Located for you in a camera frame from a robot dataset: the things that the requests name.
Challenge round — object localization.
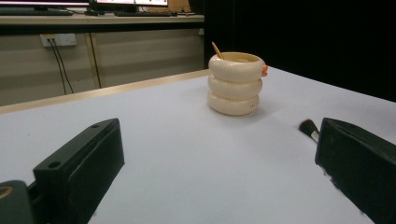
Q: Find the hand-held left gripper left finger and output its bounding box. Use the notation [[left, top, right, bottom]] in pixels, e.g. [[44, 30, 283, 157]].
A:
[[32, 117, 126, 224]]

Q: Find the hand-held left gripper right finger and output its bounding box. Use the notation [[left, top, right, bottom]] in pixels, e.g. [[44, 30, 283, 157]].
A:
[[314, 117, 396, 224]]

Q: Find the black makeup brush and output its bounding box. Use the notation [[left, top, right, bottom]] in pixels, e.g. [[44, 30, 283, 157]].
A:
[[298, 119, 321, 144]]

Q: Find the cream ringed brush holder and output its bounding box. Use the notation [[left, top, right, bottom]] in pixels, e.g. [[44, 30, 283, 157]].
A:
[[206, 51, 269, 117]]

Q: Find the thin orange-tipped black brush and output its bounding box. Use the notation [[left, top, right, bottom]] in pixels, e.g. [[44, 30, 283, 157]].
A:
[[211, 41, 225, 61]]

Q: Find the black curtain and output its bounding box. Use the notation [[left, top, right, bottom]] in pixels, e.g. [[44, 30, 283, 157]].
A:
[[204, 0, 396, 103]]

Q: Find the beige desk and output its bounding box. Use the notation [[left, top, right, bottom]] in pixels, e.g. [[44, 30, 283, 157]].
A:
[[0, 13, 205, 26]]

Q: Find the black keyboard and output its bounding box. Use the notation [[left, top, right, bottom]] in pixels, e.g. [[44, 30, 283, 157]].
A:
[[0, 7, 75, 17], [113, 10, 178, 18]]

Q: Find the computer monitor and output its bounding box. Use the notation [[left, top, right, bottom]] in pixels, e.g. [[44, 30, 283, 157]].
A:
[[0, 0, 92, 7], [92, 0, 169, 7]]

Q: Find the black wall cable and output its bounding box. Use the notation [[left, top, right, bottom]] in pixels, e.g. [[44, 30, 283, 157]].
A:
[[47, 38, 68, 96], [52, 38, 76, 94]]

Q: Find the white wall socket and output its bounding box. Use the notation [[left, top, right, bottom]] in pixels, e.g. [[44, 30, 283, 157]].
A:
[[39, 33, 78, 48]]

